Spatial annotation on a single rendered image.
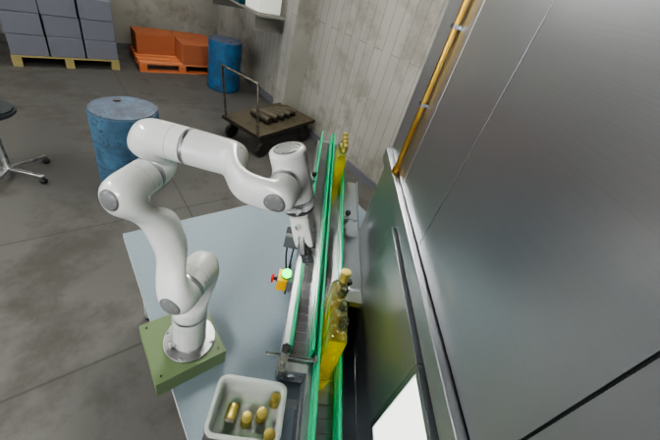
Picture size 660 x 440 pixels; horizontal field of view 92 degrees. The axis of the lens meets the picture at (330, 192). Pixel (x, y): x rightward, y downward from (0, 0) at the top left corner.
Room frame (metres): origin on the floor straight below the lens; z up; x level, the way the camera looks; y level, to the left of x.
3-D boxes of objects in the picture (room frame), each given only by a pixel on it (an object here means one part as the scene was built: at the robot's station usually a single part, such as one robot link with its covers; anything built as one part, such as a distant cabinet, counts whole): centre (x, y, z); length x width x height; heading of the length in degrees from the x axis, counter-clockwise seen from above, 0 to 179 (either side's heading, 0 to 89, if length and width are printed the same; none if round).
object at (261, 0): (4.90, 1.63, 1.61); 0.44 x 0.36 x 0.25; 46
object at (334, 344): (0.60, -0.15, 1.16); 0.06 x 0.06 x 0.21; 8
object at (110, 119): (2.40, 1.93, 0.40); 0.55 x 0.53 x 0.79; 138
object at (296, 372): (0.55, -0.05, 1.02); 0.09 x 0.04 x 0.07; 97
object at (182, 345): (0.65, 0.37, 0.93); 0.19 x 0.19 x 0.18
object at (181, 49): (5.94, 3.55, 0.26); 1.41 x 0.96 x 0.52; 136
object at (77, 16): (4.79, 4.72, 0.65); 1.30 x 0.87 x 1.30; 136
